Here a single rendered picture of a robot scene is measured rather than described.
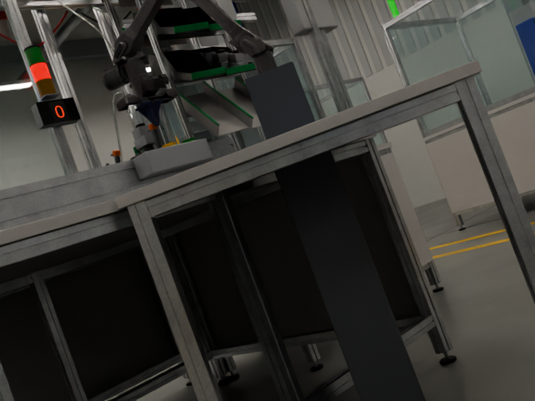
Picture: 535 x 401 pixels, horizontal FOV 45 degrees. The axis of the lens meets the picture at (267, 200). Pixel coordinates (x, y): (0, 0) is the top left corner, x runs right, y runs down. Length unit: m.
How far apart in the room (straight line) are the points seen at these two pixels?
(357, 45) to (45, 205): 10.76
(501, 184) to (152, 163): 0.86
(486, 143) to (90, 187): 0.96
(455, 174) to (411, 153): 5.79
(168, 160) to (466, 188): 4.49
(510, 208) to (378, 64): 10.37
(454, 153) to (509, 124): 0.57
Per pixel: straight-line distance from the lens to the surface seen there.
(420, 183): 11.80
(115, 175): 1.72
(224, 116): 2.19
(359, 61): 12.16
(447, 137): 5.98
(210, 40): 3.33
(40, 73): 2.07
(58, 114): 2.04
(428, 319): 2.34
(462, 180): 5.99
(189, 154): 1.78
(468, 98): 1.59
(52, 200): 1.63
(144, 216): 1.57
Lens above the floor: 0.68
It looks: 2 degrees up
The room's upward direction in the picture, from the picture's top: 21 degrees counter-clockwise
